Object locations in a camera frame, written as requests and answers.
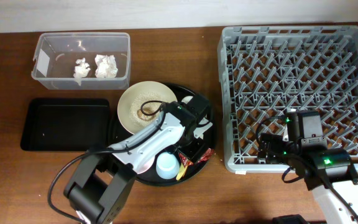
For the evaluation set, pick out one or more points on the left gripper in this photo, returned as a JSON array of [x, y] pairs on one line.
[[196, 149]]

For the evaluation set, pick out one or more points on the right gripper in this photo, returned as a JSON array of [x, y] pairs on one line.
[[275, 142]]

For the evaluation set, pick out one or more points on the red snack wrapper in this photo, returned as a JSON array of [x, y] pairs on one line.
[[205, 157]]

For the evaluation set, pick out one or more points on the light blue plastic cup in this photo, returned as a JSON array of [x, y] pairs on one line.
[[167, 166]]

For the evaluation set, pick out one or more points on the white plastic cup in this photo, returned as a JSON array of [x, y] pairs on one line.
[[186, 99]]

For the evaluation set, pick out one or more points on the pink small bowl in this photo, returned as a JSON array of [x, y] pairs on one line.
[[146, 166]]

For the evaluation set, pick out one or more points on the rice and food scraps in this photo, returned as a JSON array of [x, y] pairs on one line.
[[145, 108]]

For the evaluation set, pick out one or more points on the beige large bowl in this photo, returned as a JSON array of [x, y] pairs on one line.
[[125, 101]]

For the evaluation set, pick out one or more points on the white tissue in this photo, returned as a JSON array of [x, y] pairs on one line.
[[106, 66], [81, 70]]

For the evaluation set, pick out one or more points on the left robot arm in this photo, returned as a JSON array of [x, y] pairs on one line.
[[101, 183]]

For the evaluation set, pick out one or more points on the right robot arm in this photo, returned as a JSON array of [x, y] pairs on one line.
[[329, 174]]

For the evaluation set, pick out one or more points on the grey dishwasher rack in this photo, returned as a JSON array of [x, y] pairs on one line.
[[269, 70]]

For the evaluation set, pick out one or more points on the clear plastic waste bin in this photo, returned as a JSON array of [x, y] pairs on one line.
[[56, 54]]

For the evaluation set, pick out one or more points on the yellow plastic knife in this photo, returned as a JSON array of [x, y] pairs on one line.
[[181, 172]]

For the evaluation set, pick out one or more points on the black rectangular tray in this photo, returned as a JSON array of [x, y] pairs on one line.
[[65, 124]]

